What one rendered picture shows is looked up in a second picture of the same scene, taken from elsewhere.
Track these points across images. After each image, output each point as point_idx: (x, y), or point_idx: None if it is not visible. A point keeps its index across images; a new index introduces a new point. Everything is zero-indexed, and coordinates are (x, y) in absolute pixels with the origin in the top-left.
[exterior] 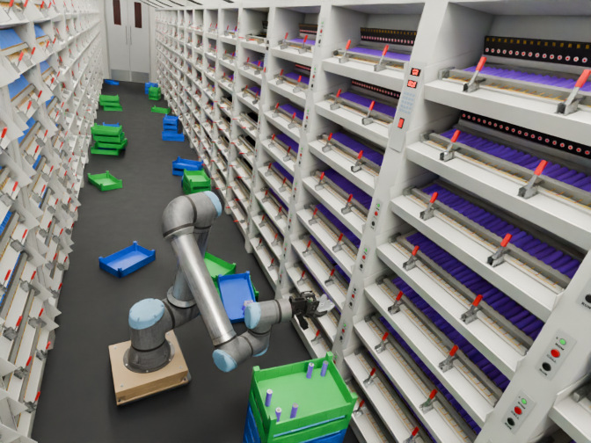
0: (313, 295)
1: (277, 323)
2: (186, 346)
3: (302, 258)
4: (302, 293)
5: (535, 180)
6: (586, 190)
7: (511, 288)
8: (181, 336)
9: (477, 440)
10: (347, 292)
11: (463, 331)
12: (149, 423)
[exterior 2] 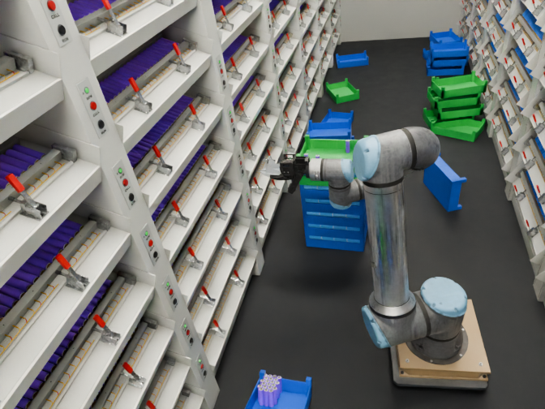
0: (283, 160)
1: (241, 367)
2: (380, 377)
3: (202, 274)
4: (290, 164)
5: None
6: None
7: (256, 11)
8: (382, 399)
9: (276, 94)
10: (237, 171)
11: (259, 62)
12: None
